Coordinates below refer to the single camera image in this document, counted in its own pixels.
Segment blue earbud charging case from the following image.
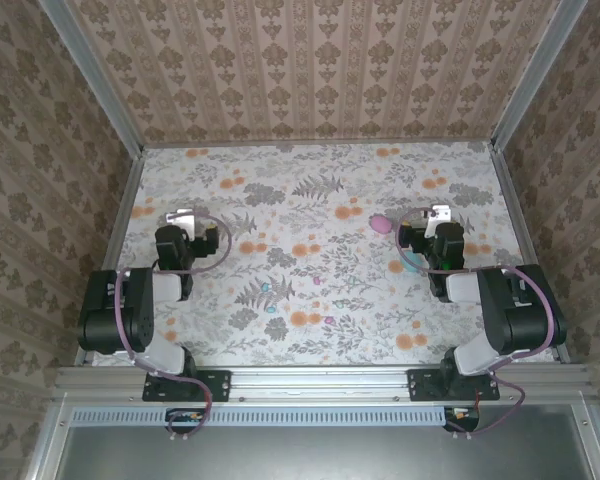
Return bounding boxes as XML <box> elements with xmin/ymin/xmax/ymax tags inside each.
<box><xmin>398</xmin><ymin>250</ymin><xmax>424</xmax><ymax>274</ymax></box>

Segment floral table cloth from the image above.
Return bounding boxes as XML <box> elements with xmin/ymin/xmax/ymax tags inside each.
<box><xmin>87</xmin><ymin>141</ymin><xmax>556</xmax><ymax>367</ymax></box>

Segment wide aluminium extrusion beam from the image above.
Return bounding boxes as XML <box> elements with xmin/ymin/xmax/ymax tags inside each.
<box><xmin>54</xmin><ymin>364</ymin><xmax>594</xmax><ymax>404</ymax></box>

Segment black connector box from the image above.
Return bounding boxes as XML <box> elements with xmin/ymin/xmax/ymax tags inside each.
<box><xmin>443</xmin><ymin>407</ymin><xmax>482</xmax><ymax>434</ymax></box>
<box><xmin>165</xmin><ymin>407</ymin><xmax>207</xmax><ymax>435</ymax></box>

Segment grey metal sheet panel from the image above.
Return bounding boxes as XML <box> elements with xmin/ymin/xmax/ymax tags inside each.
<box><xmin>54</xmin><ymin>424</ymin><xmax>596</xmax><ymax>480</ymax></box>

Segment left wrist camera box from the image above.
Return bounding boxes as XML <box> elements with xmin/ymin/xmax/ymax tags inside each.
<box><xmin>164</xmin><ymin>208</ymin><xmax>197</xmax><ymax>239</ymax></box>

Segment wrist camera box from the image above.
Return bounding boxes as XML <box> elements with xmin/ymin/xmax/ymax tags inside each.
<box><xmin>424</xmin><ymin>203</ymin><xmax>454</xmax><ymax>236</ymax></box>
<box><xmin>164</xmin><ymin>208</ymin><xmax>197</xmax><ymax>239</ymax></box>

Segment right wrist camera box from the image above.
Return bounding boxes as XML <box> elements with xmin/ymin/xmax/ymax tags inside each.
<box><xmin>424</xmin><ymin>203</ymin><xmax>454</xmax><ymax>236</ymax></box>

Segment aluminium table edge rail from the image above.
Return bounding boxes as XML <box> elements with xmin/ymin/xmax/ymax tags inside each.
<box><xmin>489</xmin><ymin>143</ymin><xmax>572</xmax><ymax>365</ymax></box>
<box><xmin>74</xmin><ymin>149</ymin><xmax>147</xmax><ymax>369</ymax></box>

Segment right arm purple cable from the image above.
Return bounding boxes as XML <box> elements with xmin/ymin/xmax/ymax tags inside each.
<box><xmin>396</xmin><ymin>207</ymin><xmax>561</xmax><ymax>441</ymax></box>

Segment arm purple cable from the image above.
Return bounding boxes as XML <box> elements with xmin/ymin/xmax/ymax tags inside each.
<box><xmin>113</xmin><ymin>209</ymin><xmax>234</xmax><ymax>442</ymax></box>
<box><xmin>396</xmin><ymin>207</ymin><xmax>561</xmax><ymax>441</ymax></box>

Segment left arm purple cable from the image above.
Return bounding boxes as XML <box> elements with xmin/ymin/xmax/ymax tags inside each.
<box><xmin>113</xmin><ymin>209</ymin><xmax>234</xmax><ymax>442</ymax></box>

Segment aluminium frame post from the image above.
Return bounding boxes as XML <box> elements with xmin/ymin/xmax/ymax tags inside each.
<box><xmin>35</xmin><ymin>0</ymin><xmax>147</xmax><ymax>160</ymax></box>
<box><xmin>488</xmin><ymin>0</ymin><xmax>590</xmax><ymax>151</ymax></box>

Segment slotted pale cable duct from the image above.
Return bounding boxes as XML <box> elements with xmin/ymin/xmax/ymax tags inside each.
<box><xmin>72</xmin><ymin>405</ymin><xmax>481</xmax><ymax>427</ymax></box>

